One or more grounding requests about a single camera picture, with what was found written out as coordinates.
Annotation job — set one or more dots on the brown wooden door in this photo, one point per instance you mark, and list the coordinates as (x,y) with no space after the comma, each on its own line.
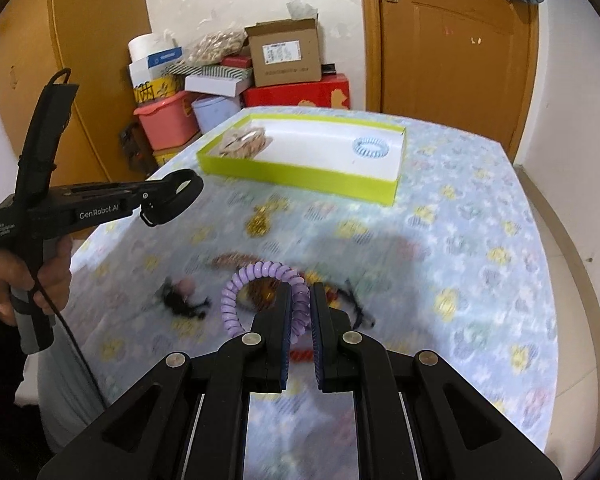
(468,64)

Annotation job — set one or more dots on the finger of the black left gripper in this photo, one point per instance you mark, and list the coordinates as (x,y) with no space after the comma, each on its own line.
(158,195)

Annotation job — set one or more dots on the green white shallow box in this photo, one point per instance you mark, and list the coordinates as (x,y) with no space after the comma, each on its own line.
(325,150)

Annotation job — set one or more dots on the white paper roll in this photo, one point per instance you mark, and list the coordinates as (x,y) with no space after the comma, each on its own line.
(147,44)

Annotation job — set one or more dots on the yellow patterned box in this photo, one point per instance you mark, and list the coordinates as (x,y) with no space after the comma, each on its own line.
(157,89)

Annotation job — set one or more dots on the person's left hand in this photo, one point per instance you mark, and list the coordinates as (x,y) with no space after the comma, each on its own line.
(54,276)

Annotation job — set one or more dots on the red gift box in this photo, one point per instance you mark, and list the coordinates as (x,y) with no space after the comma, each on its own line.
(331,91)

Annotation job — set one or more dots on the brown cardboard box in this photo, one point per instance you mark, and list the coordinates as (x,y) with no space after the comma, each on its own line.
(285,52)

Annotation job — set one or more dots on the bag of nuts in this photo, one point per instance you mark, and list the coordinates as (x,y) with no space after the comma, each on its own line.
(213,48)

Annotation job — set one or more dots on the pink plastic bin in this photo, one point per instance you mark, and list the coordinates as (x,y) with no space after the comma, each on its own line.
(169,123)

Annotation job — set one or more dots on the floral blue table cloth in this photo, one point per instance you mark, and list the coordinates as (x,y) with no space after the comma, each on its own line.
(455,265)

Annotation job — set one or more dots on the green striped box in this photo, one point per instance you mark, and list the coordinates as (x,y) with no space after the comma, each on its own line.
(212,71)

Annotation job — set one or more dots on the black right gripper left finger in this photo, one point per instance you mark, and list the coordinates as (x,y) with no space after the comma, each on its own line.
(270,364)

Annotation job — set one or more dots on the white flat box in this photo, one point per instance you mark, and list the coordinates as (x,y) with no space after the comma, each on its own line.
(217,86)

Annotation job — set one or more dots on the beige claw hair clip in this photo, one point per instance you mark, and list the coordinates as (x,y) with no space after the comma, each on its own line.
(243,142)

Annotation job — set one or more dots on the white blue carton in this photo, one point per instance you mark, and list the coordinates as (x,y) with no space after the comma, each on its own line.
(153,66)

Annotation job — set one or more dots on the small red box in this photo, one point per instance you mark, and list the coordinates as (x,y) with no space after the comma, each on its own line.
(237,61)

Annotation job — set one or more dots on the lavender round container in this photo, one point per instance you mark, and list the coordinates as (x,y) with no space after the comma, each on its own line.
(211,111)

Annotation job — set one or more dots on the pink rhinestone hair clip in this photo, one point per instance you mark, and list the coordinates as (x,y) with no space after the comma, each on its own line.
(233,260)

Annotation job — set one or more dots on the yellow box under bin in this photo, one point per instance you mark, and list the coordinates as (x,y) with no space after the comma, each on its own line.
(163,156)

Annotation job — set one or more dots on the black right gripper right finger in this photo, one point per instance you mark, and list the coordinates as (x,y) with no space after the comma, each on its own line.
(333,372)

